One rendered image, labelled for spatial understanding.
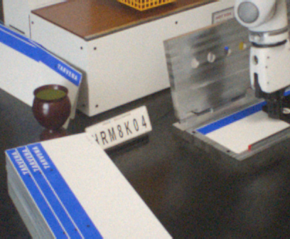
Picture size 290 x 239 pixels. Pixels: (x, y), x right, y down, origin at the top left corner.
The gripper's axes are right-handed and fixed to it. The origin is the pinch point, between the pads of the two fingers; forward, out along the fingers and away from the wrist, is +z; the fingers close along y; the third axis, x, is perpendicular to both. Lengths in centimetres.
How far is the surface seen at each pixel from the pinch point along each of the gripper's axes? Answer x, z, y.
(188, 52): 11.9, -14.9, -12.9
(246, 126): 2.3, 2.2, -6.9
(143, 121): 15.8, -1.9, -24.5
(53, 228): -12, -2, -66
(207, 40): 11.9, -15.9, -7.0
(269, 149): -7.0, 4.4, -10.1
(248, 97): 10.6, -0.3, 2.4
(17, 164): 8, -7, -60
